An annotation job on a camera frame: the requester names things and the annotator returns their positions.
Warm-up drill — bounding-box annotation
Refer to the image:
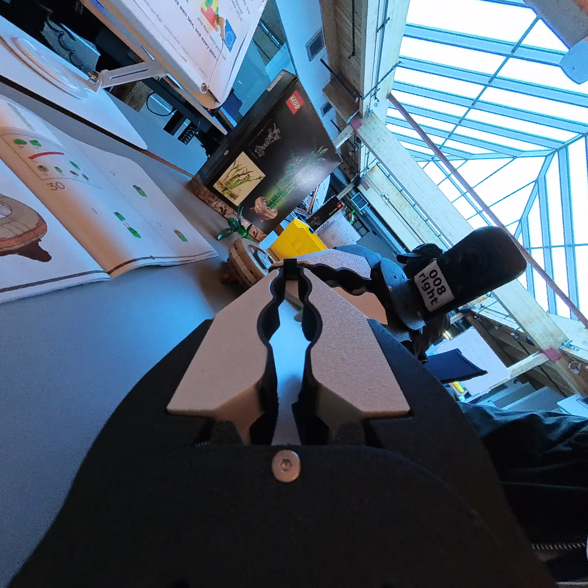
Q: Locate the tan round pot base model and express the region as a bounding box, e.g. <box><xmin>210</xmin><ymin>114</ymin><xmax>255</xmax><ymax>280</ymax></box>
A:
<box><xmin>220</xmin><ymin>236</ymin><xmax>277</xmax><ymax>290</ymax></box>

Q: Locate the printed instruction sheet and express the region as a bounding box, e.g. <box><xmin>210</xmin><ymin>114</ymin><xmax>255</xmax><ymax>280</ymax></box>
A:
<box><xmin>117</xmin><ymin>0</ymin><xmax>267</xmax><ymax>104</ymax></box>

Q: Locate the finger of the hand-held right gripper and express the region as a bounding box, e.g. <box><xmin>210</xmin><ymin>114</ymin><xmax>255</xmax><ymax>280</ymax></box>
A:
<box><xmin>330</xmin><ymin>286</ymin><xmax>390</xmax><ymax>326</ymax></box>
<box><xmin>270</xmin><ymin>249</ymin><xmax>374</xmax><ymax>295</ymax></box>

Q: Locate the person's right forearm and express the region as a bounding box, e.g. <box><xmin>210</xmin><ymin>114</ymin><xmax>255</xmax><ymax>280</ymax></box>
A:
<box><xmin>457</xmin><ymin>400</ymin><xmax>588</xmax><ymax>588</ymax></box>

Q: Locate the open instruction booklet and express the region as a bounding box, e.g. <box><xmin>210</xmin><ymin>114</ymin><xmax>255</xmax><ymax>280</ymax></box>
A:
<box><xmin>0</xmin><ymin>94</ymin><xmax>219</xmax><ymax>304</ymax></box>

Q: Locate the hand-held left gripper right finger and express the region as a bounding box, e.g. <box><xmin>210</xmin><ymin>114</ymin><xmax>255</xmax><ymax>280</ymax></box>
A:
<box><xmin>293</xmin><ymin>268</ymin><xmax>412</xmax><ymax>446</ymax></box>

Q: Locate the grey desk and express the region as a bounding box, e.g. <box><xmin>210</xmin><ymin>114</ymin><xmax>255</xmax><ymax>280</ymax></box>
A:
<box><xmin>0</xmin><ymin>147</ymin><xmax>285</xmax><ymax>579</ymax></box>

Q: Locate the black toy set box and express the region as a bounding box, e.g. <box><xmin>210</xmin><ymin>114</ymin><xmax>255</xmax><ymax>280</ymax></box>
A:
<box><xmin>187</xmin><ymin>70</ymin><xmax>343</xmax><ymax>242</ymax></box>

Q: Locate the white document stand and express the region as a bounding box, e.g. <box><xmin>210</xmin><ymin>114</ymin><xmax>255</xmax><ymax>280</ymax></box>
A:
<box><xmin>0</xmin><ymin>0</ymin><xmax>269</xmax><ymax>151</ymax></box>

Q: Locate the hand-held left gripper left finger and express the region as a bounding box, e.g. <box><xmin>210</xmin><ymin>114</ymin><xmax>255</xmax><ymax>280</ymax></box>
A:
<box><xmin>165</xmin><ymin>269</ymin><xmax>285</xmax><ymax>446</ymax></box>

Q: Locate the green sprig with leaves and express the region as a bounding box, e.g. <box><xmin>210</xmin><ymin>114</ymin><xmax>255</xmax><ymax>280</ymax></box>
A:
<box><xmin>217</xmin><ymin>204</ymin><xmax>256</xmax><ymax>243</ymax></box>

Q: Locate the yellow plastic bin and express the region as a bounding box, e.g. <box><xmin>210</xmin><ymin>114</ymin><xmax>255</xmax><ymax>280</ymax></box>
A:
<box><xmin>269</xmin><ymin>218</ymin><xmax>328</xmax><ymax>262</ymax></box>

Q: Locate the navy chair back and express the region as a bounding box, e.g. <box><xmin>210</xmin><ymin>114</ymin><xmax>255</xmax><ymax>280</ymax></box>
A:
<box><xmin>425</xmin><ymin>348</ymin><xmax>488</xmax><ymax>386</ymax></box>

